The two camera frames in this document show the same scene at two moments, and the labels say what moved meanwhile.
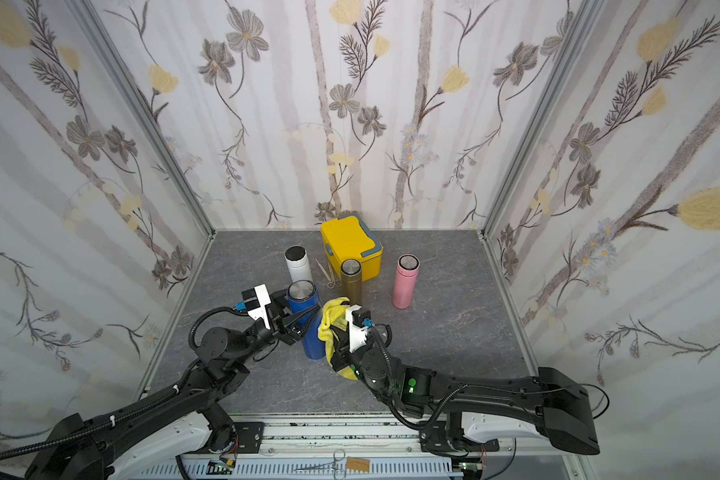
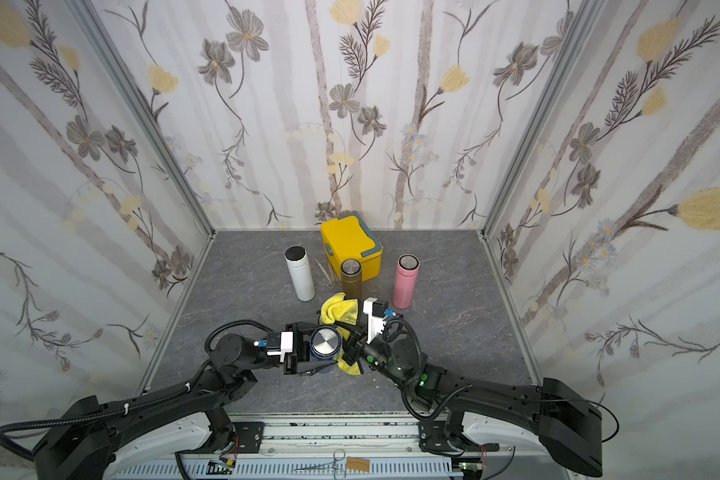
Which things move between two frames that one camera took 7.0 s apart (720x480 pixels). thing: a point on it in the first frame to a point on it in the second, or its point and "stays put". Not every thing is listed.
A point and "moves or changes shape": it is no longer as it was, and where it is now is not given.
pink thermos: [408, 266] stays put
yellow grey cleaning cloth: [334, 314] moves or changes shape
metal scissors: [339, 474] stays put
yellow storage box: [349, 238] stays put
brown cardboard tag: [357, 464] stays put
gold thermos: [351, 281] stays put
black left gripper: [282, 328] to [299, 350]
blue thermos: [302, 296] moves or changes shape
